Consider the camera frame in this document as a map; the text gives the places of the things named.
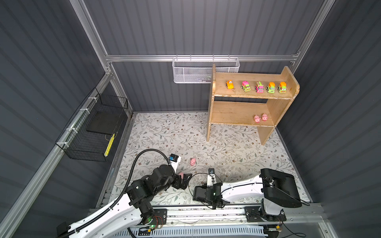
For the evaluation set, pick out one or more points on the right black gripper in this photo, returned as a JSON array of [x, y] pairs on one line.
[[202, 187]]

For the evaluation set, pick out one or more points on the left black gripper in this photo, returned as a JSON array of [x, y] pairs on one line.
[[178, 185]]

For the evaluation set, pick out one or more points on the orange toy car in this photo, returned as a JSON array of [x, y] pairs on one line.
[[229, 84]]

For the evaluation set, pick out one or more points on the pink green striped toy truck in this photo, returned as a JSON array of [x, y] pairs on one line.
[[259, 87]]

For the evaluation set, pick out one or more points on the orange green mixer toy truck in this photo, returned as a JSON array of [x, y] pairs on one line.
[[271, 88]]

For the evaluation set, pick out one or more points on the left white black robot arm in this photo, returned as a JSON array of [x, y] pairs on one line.
[[131, 208]]

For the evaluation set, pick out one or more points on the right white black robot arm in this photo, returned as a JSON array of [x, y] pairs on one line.
[[276, 189]]

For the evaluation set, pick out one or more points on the wooden two-tier shelf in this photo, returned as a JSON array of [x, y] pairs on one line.
[[238, 108]]

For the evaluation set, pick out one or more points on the floral patterned table mat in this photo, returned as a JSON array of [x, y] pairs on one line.
[[235, 152]]

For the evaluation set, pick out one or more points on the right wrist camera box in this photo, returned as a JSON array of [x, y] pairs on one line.
[[211, 177]]

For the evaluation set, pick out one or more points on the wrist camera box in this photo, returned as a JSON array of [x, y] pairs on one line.
[[174, 161], [211, 177]]

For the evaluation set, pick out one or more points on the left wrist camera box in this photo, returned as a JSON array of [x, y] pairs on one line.
[[174, 161]]

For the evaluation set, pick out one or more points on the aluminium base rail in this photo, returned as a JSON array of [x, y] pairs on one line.
[[234, 214]]

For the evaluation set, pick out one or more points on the white perforated cable tray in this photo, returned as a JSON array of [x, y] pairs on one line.
[[205, 232]]

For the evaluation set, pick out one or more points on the black wire mesh basket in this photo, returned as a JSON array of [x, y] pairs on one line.
[[86, 138]]

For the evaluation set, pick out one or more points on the white wire mesh basket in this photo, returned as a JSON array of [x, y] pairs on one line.
[[199, 70]]

